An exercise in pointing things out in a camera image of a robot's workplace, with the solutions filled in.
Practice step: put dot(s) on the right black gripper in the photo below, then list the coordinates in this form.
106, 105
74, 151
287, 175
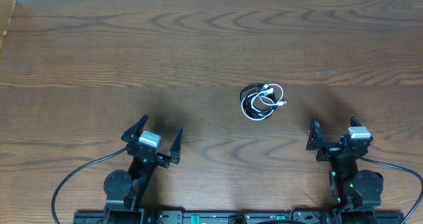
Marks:
336, 150

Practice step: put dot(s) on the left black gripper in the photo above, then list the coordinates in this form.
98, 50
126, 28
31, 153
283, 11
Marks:
149, 152

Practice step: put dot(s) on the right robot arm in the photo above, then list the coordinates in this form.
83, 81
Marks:
357, 191

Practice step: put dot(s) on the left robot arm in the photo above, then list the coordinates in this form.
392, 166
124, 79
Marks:
124, 189

